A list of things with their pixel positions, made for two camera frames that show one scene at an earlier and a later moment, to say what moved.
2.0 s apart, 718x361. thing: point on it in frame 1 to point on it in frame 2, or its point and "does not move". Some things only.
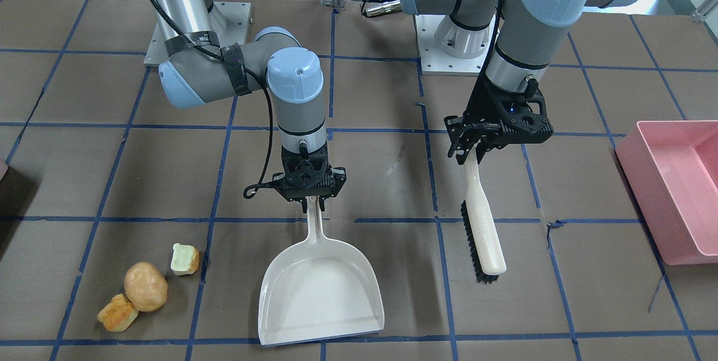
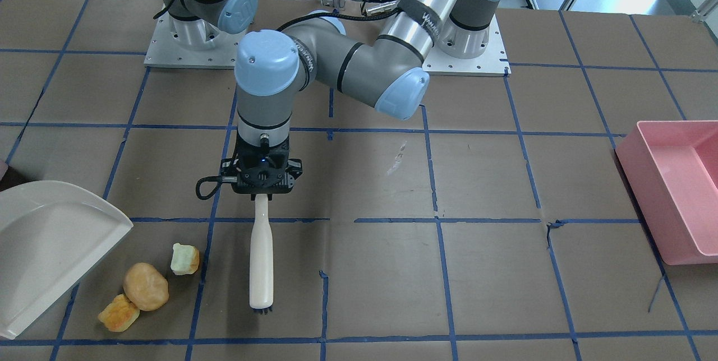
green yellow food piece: [184, 259] does not move
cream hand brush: [481, 231] to [261, 259]
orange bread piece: [119, 314] does not move
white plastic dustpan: [317, 289] to [53, 235]
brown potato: [145, 287] does not move
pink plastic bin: [671, 169] does not move
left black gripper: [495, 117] to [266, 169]
